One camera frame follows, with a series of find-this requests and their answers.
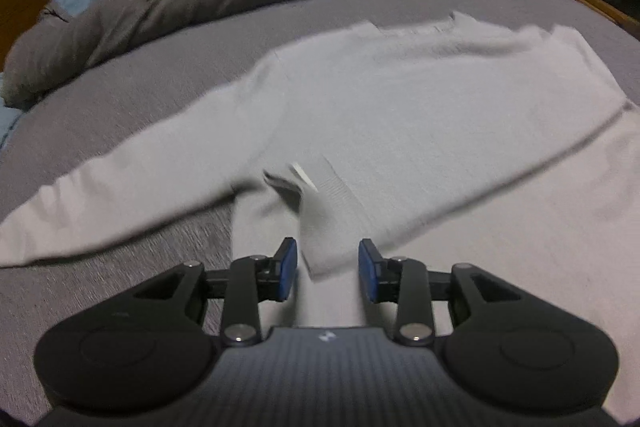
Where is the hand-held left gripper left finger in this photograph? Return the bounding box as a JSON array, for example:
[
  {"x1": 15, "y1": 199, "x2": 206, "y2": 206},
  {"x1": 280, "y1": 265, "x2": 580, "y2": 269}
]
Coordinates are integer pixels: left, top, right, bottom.
[{"x1": 131, "y1": 237, "x2": 300, "y2": 348}]

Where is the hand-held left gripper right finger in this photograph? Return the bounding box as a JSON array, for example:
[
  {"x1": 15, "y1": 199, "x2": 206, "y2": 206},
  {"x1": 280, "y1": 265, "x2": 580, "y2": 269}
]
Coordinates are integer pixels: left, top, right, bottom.
[{"x1": 357, "y1": 238, "x2": 522, "y2": 348}]

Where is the light grey knit sweater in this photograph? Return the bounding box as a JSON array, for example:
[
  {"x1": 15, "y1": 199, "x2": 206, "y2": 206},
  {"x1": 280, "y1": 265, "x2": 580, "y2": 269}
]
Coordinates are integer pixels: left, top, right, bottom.
[{"x1": 0, "y1": 11, "x2": 640, "y2": 414}]

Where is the grey bed blanket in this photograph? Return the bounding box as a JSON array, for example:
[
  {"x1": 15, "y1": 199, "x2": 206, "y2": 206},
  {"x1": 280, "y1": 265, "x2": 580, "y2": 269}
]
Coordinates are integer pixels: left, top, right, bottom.
[{"x1": 0, "y1": 0, "x2": 640, "y2": 427}]

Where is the light blue bed sheet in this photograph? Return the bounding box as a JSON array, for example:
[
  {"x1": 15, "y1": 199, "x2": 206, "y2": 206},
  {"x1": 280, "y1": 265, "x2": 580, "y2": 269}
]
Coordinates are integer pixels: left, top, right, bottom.
[{"x1": 0, "y1": 72, "x2": 27, "y2": 150}]

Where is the wooden headboard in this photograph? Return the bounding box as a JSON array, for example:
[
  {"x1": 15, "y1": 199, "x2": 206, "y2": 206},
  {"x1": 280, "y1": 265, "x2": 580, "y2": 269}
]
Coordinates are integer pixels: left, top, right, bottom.
[{"x1": 0, "y1": 0, "x2": 62, "y2": 72}]

